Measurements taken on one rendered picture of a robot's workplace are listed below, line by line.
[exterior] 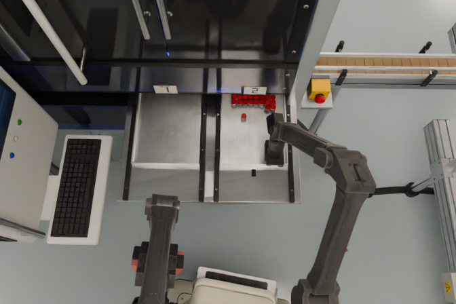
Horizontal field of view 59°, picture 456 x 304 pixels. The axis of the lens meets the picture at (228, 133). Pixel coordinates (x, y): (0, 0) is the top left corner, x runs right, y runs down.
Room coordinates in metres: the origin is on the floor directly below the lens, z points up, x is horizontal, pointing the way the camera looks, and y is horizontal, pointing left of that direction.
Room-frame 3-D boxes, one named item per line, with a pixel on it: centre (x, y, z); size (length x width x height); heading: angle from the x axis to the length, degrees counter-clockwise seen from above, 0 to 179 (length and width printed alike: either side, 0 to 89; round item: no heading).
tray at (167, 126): (0.64, 0.24, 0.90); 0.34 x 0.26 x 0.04; 179
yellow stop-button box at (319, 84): (0.75, -0.35, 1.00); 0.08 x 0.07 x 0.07; 179
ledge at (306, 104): (0.79, -0.37, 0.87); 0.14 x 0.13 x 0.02; 179
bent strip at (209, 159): (0.41, 0.07, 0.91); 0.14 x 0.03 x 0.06; 179
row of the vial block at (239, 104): (0.72, -0.10, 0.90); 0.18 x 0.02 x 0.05; 89
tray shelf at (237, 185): (0.56, 0.07, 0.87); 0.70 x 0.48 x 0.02; 89
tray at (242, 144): (0.63, -0.10, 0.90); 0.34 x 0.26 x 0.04; 179
